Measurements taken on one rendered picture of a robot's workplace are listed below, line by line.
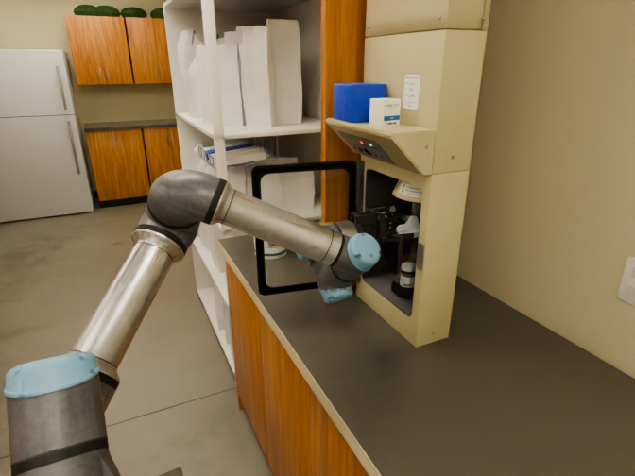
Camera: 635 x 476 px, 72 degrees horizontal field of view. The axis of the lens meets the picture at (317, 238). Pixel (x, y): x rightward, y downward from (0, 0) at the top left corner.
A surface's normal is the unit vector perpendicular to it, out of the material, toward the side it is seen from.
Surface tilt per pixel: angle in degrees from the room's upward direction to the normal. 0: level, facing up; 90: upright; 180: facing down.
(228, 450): 0
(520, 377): 0
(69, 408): 50
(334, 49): 90
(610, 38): 90
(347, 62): 90
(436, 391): 0
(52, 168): 90
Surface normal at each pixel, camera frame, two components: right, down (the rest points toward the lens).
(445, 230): 0.43, 0.33
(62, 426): 0.52, -0.44
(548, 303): -0.90, 0.16
